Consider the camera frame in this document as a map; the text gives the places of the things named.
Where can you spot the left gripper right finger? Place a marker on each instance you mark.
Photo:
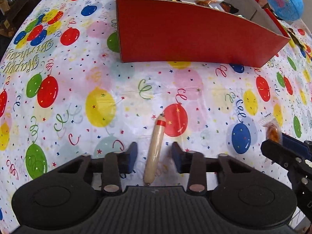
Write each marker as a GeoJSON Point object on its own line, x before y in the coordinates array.
{"type": "Point", "coordinates": [194, 164]}

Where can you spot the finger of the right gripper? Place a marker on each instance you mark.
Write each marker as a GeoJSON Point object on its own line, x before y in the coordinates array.
{"type": "Point", "coordinates": [295, 145]}
{"type": "Point", "coordinates": [282, 156]}

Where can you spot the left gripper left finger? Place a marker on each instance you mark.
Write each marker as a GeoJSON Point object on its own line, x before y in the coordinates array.
{"type": "Point", "coordinates": [116, 163]}

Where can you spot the small orange snack packet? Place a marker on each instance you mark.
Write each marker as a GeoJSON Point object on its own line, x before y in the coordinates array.
{"type": "Point", "coordinates": [272, 129]}

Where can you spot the sausage stick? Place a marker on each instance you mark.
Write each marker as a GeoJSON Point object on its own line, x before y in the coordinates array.
{"type": "Point", "coordinates": [154, 149]}

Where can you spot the black snack packet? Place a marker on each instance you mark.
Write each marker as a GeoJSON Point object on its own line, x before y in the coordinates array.
{"type": "Point", "coordinates": [227, 7]}

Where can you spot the brown foil snack bag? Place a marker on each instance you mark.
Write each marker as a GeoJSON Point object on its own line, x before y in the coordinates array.
{"type": "Point", "coordinates": [207, 3]}

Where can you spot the wrapper near globe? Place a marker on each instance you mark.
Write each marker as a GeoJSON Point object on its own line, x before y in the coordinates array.
{"type": "Point", "coordinates": [294, 40]}

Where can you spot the balloon pattern tablecloth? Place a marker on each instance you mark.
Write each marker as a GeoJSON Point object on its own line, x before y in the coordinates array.
{"type": "Point", "coordinates": [66, 92]}

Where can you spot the blue desk globe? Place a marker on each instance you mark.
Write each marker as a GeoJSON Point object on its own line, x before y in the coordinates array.
{"type": "Point", "coordinates": [287, 10]}

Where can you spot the red cardboard box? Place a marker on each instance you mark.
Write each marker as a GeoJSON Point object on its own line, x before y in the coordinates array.
{"type": "Point", "coordinates": [159, 30]}

